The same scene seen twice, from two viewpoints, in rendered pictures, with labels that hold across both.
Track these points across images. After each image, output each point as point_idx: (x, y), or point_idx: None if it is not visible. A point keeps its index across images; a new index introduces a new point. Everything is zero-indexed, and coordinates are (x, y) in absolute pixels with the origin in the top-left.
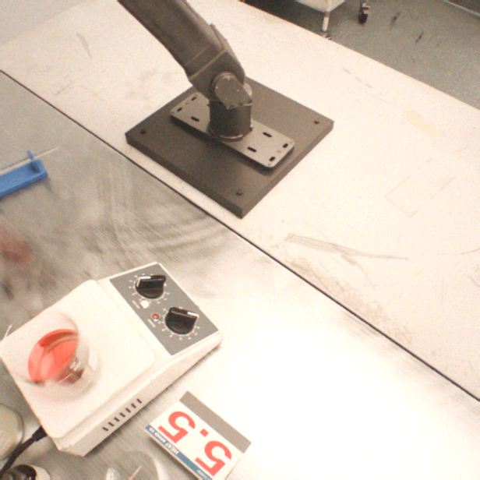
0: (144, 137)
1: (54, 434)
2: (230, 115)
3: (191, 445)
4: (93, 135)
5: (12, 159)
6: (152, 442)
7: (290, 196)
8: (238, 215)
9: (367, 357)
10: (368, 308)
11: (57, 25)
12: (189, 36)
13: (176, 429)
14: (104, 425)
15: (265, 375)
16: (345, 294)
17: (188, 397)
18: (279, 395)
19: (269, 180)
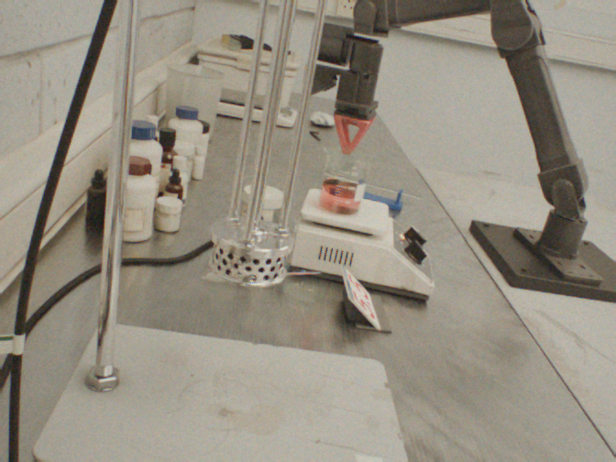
0: (483, 226)
1: (304, 212)
2: (556, 226)
3: (357, 291)
4: (448, 217)
5: (385, 197)
6: (331, 293)
7: (566, 303)
8: (511, 282)
9: (531, 373)
10: (565, 365)
11: (482, 181)
12: (554, 142)
13: (356, 284)
14: (323, 246)
15: (438, 326)
16: (552, 349)
17: (377, 297)
18: (436, 336)
19: (555, 280)
